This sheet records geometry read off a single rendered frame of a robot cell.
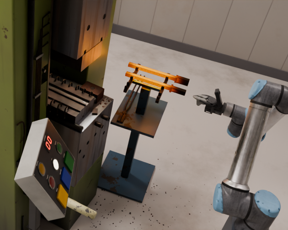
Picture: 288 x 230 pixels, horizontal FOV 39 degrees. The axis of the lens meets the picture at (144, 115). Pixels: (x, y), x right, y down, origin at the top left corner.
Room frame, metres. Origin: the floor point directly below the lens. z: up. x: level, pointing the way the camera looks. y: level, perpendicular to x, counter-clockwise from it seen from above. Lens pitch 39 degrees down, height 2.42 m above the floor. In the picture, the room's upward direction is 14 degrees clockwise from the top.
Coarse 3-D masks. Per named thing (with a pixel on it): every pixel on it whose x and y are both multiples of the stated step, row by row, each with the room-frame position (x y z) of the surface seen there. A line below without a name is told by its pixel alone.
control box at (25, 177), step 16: (32, 128) 1.27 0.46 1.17; (48, 128) 1.28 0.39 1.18; (32, 144) 1.16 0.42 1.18; (64, 144) 1.33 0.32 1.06; (32, 160) 1.07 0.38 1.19; (48, 160) 1.14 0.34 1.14; (16, 176) 0.99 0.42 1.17; (32, 176) 0.99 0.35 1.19; (48, 176) 1.08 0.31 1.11; (32, 192) 0.99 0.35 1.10; (48, 192) 1.01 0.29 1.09; (48, 208) 1.00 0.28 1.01
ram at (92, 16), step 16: (64, 0) 1.60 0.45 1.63; (80, 0) 1.58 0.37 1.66; (96, 0) 1.69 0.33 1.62; (112, 0) 1.85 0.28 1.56; (64, 16) 1.59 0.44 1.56; (80, 16) 1.57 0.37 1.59; (96, 16) 1.71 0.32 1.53; (64, 32) 1.59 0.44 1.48; (80, 32) 1.58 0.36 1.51; (96, 32) 1.73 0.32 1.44; (64, 48) 1.59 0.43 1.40; (80, 48) 1.60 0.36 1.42
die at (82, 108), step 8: (56, 80) 1.87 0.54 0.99; (48, 88) 1.78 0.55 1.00; (64, 88) 1.81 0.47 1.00; (72, 88) 1.84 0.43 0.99; (48, 96) 1.72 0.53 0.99; (56, 96) 1.73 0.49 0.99; (64, 96) 1.75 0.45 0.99; (80, 96) 1.77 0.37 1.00; (88, 96) 1.80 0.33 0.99; (48, 104) 1.67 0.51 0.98; (56, 104) 1.68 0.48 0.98; (64, 104) 1.69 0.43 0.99; (72, 104) 1.70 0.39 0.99; (80, 104) 1.72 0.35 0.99; (88, 104) 1.75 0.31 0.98; (56, 112) 1.65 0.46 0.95; (72, 112) 1.65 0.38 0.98; (80, 112) 1.67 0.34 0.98; (72, 120) 1.62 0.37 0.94
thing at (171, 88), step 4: (128, 72) 2.21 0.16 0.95; (128, 76) 2.19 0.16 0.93; (136, 76) 2.18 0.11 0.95; (140, 76) 2.19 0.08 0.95; (140, 80) 2.18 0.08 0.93; (144, 80) 2.17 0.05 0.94; (148, 80) 2.17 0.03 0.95; (152, 80) 2.18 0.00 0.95; (152, 84) 2.17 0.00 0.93; (156, 84) 2.16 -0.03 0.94; (160, 84) 2.16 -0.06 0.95; (164, 84) 2.17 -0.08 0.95; (168, 84) 2.18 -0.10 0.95; (172, 84) 2.18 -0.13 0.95; (164, 88) 2.16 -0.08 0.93; (168, 88) 2.15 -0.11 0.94; (172, 88) 2.15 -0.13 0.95; (176, 88) 2.16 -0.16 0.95; (180, 88) 2.17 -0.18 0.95; (176, 92) 2.15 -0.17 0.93; (180, 92) 2.15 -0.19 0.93; (184, 92) 2.14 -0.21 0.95
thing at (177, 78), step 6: (132, 66) 2.30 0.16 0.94; (138, 66) 2.30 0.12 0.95; (150, 72) 2.29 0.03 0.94; (156, 72) 2.29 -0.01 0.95; (162, 72) 2.31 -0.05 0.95; (168, 78) 2.28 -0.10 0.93; (174, 78) 2.27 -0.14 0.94; (180, 78) 2.27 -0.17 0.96; (186, 78) 2.29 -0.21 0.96; (186, 84) 2.27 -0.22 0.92
